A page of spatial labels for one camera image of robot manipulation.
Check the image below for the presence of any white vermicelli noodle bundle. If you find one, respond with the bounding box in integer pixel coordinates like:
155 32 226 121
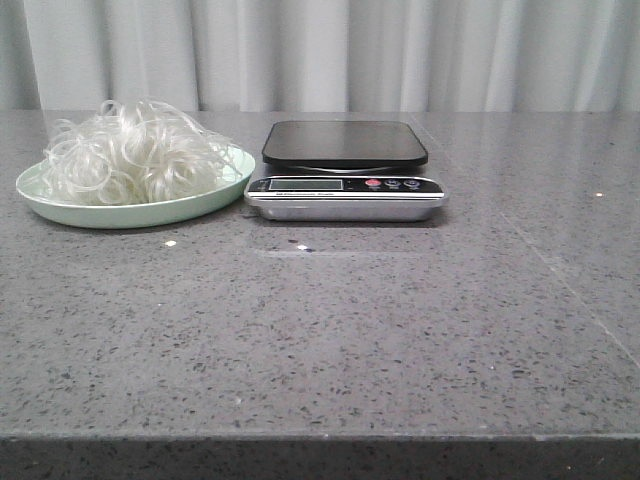
40 100 241 206

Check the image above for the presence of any black silver kitchen scale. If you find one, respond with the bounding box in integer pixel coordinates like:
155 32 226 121
245 120 448 222

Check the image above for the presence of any light green round plate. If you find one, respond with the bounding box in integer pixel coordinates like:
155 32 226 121
16 147 256 229

